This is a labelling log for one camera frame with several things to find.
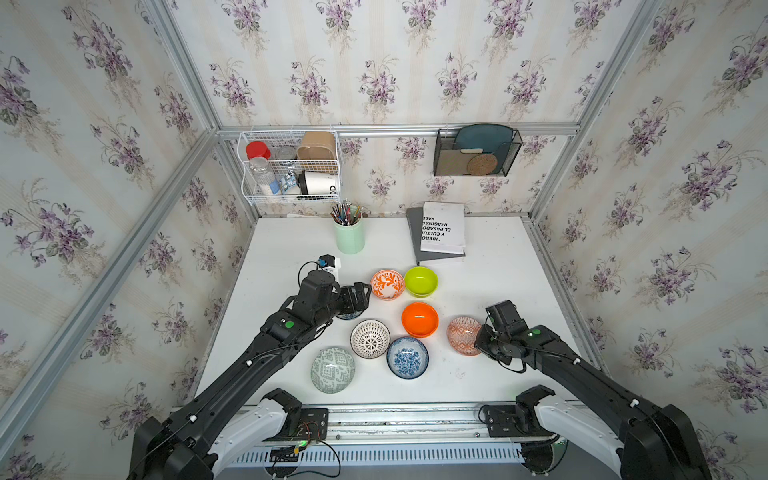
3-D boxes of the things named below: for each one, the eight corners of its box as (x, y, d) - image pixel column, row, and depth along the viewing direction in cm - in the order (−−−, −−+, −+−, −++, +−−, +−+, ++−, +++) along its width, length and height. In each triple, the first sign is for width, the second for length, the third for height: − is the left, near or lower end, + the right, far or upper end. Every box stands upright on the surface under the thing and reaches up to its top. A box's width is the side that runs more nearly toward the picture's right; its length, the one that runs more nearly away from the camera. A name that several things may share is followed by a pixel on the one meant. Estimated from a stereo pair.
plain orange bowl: (402, 338, 89) (402, 334, 86) (401, 306, 95) (401, 301, 93) (438, 338, 89) (440, 334, 86) (434, 306, 96) (436, 301, 93)
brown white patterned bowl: (350, 359, 84) (348, 355, 81) (352, 324, 91) (351, 319, 88) (389, 360, 84) (389, 355, 81) (389, 325, 91) (389, 319, 88)
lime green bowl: (405, 298, 97) (405, 294, 95) (403, 270, 104) (404, 266, 102) (438, 298, 97) (439, 294, 95) (434, 270, 105) (435, 266, 102)
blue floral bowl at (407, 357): (386, 379, 81) (386, 375, 78) (386, 341, 88) (386, 336, 85) (429, 379, 81) (431, 375, 78) (425, 341, 88) (427, 336, 85)
